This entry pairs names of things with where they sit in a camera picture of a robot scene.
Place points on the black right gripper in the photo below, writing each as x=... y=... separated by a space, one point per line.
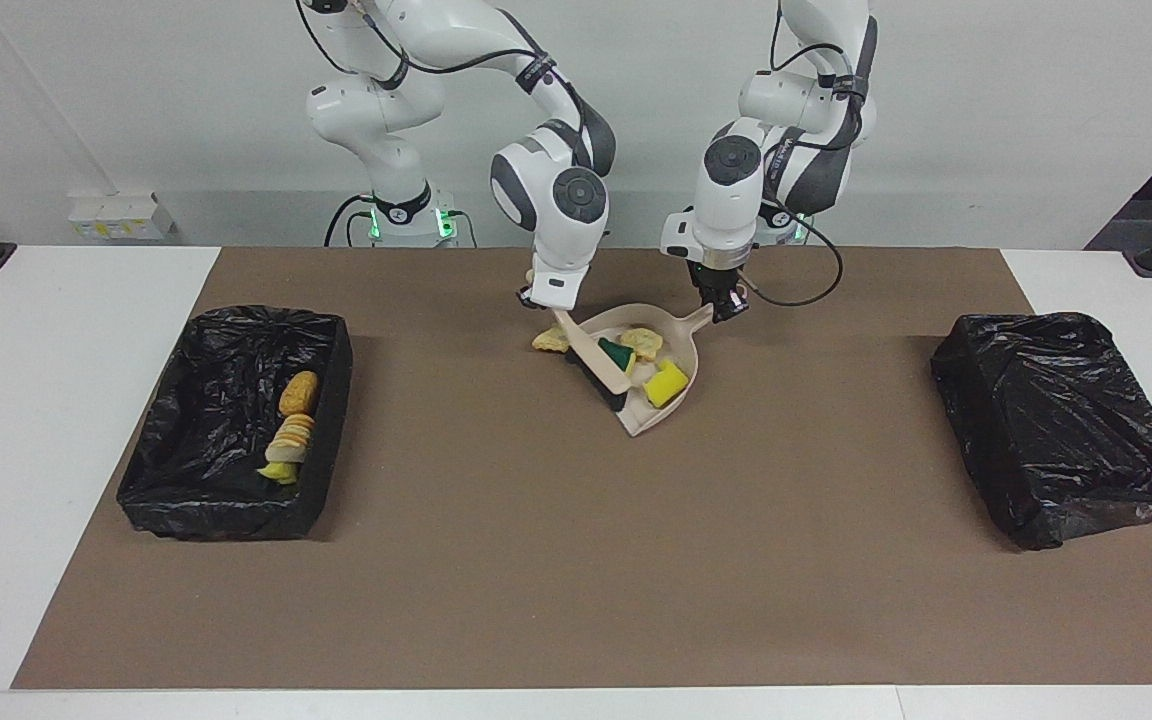
x=531 y=298

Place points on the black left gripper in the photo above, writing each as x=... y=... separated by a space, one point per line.
x=721 y=280

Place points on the beige sponge chunk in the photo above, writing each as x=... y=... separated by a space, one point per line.
x=550 y=341
x=291 y=438
x=643 y=342

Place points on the beige plastic dustpan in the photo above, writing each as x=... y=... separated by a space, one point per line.
x=676 y=350

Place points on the beige hand brush black bristles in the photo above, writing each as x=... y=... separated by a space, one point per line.
x=596 y=362

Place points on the large green yellow sponge piece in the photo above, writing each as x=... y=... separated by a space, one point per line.
x=620 y=356

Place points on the orange brown sponge lump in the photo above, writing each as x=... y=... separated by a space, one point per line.
x=299 y=392

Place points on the small green yellow sponge piece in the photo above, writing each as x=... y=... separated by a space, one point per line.
x=279 y=472

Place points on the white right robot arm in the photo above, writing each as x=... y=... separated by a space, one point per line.
x=556 y=200

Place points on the black bag lined bin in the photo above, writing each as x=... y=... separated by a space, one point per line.
x=206 y=420
x=1056 y=420

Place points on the brown table mat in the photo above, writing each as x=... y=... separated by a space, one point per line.
x=536 y=620

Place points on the white wall socket box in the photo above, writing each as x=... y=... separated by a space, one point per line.
x=121 y=217

